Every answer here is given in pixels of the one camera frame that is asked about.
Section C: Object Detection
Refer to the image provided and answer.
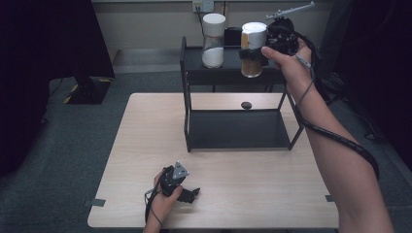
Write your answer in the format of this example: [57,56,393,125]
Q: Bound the black stand base yellow tape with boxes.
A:
[63,76,115,106]

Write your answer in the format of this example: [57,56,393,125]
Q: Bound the jar of brown powder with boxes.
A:
[239,21,269,79]

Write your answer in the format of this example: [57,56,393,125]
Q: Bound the right hand-held gripper cable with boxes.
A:
[292,30,381,181]

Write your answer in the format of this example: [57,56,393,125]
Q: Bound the black floor cables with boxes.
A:
[326,93,387,142]

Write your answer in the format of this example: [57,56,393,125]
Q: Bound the hand-held gripper cable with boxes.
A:
[143,180,163,228]
[292,30,381,181]

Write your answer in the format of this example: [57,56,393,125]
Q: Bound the person's right hand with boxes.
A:
[260,38,315,99]

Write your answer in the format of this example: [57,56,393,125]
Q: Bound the black two-tier metal shelf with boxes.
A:
[179,34,323,153]

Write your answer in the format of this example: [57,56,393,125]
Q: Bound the white wall outlet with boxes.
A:
[191,0,216,14]

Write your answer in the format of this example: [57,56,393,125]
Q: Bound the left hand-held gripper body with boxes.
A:
[159,160,190,198]

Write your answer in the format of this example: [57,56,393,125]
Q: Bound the black chair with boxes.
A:
[212,26,276,93]

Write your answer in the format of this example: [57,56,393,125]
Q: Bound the black power cable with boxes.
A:
[195,5,206,37]

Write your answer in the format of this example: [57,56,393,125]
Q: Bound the left hand-held gripper cable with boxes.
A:
[143,180,163,228]

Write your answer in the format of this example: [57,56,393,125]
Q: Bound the jar of white powder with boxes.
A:
[201,13,227,70]

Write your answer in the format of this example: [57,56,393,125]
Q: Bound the person's left hand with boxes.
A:
[149,171,185,225]

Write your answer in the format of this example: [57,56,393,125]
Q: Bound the black curtain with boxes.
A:
[0,0,116,179]
[333,0,412,163]

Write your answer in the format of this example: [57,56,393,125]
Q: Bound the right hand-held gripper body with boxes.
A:
[265,1,316,55]

